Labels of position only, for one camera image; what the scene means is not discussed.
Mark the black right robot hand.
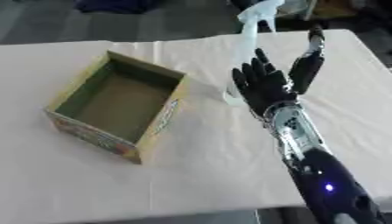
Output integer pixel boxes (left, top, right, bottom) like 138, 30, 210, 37
231, 24, 328, 118

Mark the open cardboard box green inside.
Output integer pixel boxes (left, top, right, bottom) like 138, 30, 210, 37
44, 50, 192, 165

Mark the tall clear plastic bottle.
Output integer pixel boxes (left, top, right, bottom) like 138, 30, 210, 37
221, 0, 287, 107

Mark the dark blue bag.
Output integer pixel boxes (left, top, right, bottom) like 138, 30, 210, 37
73, 0, 165, 14

